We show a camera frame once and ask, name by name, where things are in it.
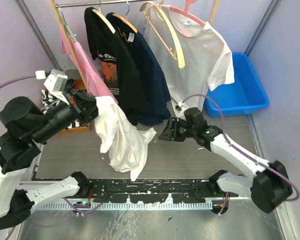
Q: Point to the green hanger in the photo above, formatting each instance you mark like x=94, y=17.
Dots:
x=67, y=28

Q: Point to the pink t-shirt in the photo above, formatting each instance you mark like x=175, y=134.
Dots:
x=94, y=81

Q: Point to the wooden hanger under navy shirt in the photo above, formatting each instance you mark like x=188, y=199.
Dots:
x=125, y=19

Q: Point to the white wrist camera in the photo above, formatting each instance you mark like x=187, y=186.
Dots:
x=55, y=83
x=180, y=110

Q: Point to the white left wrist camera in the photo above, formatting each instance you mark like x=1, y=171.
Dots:
x=55, y=83

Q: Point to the black white striped cloth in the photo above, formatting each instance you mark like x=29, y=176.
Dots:
x=49, y=101

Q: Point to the orange wooden organizer tray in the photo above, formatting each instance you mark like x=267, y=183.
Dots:
x=79, y=86

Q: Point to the white hanging t-shirt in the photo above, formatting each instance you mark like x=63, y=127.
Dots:
x=208, y=62

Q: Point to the wooden clothes rack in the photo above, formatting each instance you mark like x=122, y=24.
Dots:
x=66, y=39

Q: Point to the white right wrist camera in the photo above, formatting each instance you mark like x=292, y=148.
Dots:
x=180, y=110

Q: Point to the navy blue t-shirt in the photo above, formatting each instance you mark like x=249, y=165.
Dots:
x=151, y=74

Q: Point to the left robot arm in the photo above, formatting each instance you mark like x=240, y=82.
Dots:
x=27, y=126

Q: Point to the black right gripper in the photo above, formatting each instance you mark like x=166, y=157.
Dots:
x=167, y=134

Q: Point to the perforated metal cable tray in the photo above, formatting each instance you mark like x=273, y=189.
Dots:
x=61, y=205

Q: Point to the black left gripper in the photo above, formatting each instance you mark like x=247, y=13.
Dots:
x=86, y=106

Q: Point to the white t-shirt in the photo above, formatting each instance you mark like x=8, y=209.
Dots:
x=127, y=147
x=208, y=62

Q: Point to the pink plastic hanger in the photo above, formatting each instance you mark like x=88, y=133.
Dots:
x=185, y=12

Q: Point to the blue plastic bin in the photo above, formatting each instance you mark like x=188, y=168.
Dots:
x=243, y=97

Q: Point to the black printed t-shirt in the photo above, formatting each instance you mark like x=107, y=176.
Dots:
x=118, y=68

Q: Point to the wooden hanger under black shirt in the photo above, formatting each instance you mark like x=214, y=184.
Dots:
x=103, y=20

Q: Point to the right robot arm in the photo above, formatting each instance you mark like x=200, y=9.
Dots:
x=265, y=183

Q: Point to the cream wooden hanger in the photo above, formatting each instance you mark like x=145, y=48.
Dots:
x=161, y=36

